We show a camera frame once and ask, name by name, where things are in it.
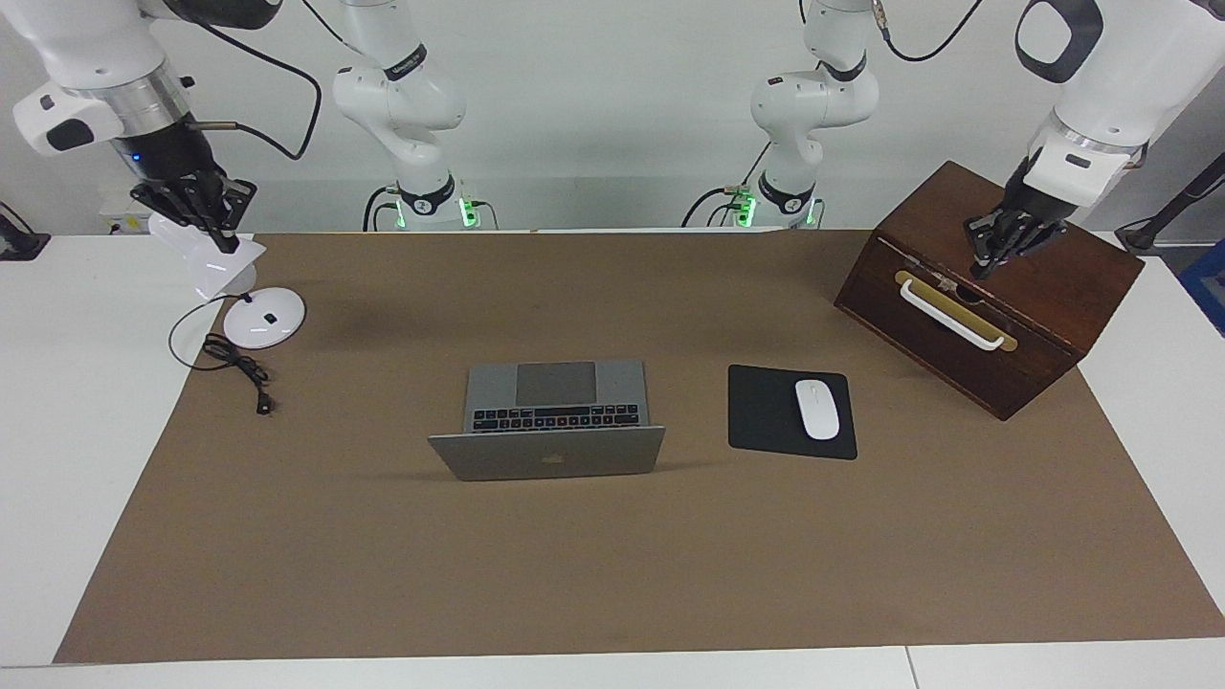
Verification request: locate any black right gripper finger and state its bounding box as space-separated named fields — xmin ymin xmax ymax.
xmin=131 ymin=182 xmax=231 ymax=252
xmin=201 ymin=175 xmax=256 ymax=252

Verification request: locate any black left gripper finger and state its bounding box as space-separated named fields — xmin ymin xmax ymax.
xmin=965 ymin=212 xmax=1015 ymax=278
xmin=981 ymin=222 xmax=1063 ymax=280

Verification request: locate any silver grey laptop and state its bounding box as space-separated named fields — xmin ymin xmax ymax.
xmin=428 ymin=360 xmax=667 ymax=482

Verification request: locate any white power strip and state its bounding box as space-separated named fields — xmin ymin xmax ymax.
xmin=99 ymin=187 xmax=154 ymax=236

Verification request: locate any dark wooden box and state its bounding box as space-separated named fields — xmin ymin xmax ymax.
xmin=834 ymin=160 xmax=1146 ymax=422

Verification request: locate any black tripod stand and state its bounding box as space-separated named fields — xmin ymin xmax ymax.
xmin=1115 ymin=151 xmax=1225 ymax=255

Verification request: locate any white desk lamp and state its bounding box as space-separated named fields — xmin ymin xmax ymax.
xmin=146 ymin=211 xmax=307 ymax=350

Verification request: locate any small black stand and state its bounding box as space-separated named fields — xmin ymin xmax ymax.
xmin=0 ymin=203 xmax=51 ymax=261

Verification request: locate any blue crate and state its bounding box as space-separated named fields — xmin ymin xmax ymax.
xmin=1179 ymin=239 xmax=1225 ymax=338

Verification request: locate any white computer mouse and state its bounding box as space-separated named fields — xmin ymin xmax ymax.
xmin=794 ymin=379 xmax=841 ymax=441

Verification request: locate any black mouse pad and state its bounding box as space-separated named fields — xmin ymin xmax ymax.
xmin=727 ymin=364 xmax=858 ymax=461

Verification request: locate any brown table mat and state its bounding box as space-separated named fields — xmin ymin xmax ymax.
xmin=53 ymin=230 xmax=1225 ymax=664

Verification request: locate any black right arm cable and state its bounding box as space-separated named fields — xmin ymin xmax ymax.
xmin=182 ymin=0 xmax=323 ymax=162

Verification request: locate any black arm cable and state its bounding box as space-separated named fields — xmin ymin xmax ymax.
xmin=182 ymin=0 xmax=323 ymax=162
xmin=869 ymin=0 xmax=985 ymax=63

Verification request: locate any brass handle plate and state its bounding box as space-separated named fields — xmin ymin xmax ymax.
xmin=894 ymin=270 xmax=1018 ymax=353

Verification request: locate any white box handle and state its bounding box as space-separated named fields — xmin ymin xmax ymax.
xmin=899 ymin=278 xmax=1018 ymax=352

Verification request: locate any black base cable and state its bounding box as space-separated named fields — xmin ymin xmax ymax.
xmin=362 ymin=184 xmax=403 ymax=233
xmin=681 ymin=142 xmax=772 ymax=229

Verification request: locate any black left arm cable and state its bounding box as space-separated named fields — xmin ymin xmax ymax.
xmin=869 ymin=0 xmax=985 ymax=63

